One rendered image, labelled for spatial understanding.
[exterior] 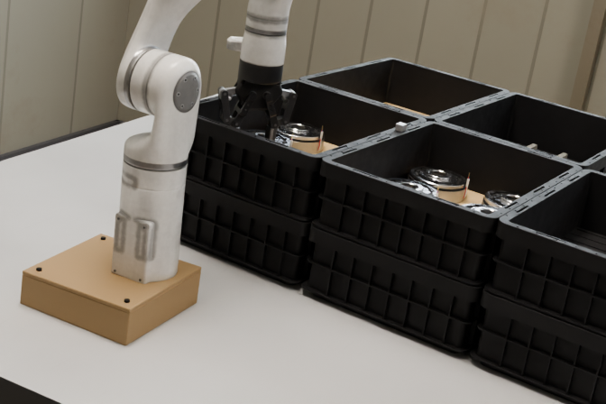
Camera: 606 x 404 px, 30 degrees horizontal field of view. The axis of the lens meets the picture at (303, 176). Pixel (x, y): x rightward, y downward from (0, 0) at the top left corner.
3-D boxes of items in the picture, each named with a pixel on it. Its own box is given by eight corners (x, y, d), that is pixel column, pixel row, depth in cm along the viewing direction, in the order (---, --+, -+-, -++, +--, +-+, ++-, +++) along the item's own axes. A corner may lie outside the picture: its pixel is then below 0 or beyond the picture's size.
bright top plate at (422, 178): (454, 193, 191) (454, 190, 191) (400, 177, 196) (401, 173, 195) (473, 180, 200) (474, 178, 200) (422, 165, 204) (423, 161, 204)
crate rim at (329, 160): (491, 235, 160) (494, 219, 159) (315, 173, 174) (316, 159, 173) (582, 180, 193) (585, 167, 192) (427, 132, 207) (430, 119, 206)
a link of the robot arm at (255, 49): (273, 50, 198) (278, 15, 196) (294, 68, 188) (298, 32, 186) (224, 47, 195) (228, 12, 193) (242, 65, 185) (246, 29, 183)
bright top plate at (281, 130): (303, 143, 205) (303, 140, 205) (260, 127, 211) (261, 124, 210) (334, 135, 213) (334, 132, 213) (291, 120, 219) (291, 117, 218)
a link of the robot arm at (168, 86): (212, 55, 157) (201, 170, 163) (160, 41, 162) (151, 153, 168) (170, 64, 150) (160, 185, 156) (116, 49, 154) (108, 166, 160)
